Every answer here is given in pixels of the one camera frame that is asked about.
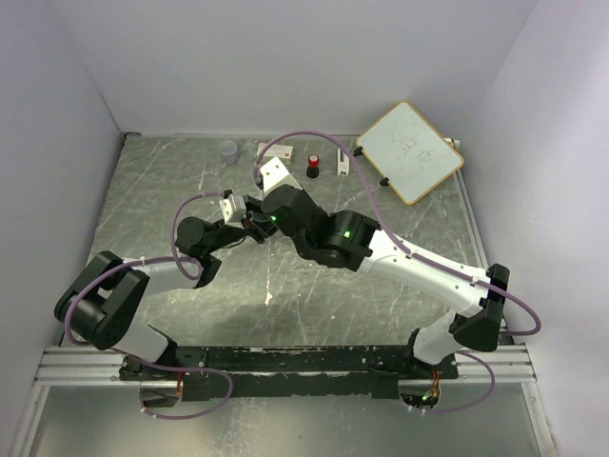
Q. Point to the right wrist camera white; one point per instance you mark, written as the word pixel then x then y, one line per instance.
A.
pixel 275 174

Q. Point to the clear plastic cup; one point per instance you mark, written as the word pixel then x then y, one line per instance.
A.
pixel 229 152

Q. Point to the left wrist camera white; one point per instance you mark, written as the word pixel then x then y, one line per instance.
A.
pixel 233 209

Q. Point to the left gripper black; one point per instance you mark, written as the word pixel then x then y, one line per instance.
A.
pixel 259 229

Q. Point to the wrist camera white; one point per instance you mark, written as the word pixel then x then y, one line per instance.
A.
pixel 275 174
pixel 233 209

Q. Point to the aluminium rail frame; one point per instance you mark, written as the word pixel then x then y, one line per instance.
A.
pixel 84 365

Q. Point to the red black stamp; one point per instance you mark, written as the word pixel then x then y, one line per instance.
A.
pixel 313 163

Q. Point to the white green cardboard box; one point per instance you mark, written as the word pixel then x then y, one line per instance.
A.
pixel 283 152

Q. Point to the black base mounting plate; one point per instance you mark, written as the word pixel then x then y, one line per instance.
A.
pixel 282 372

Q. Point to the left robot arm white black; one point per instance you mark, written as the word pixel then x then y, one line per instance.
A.
pixel 99 307

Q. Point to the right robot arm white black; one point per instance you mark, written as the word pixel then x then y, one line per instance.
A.
pixel 348 239

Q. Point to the small whiteboard yellow frame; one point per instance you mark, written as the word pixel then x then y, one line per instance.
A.
pixel 409 153

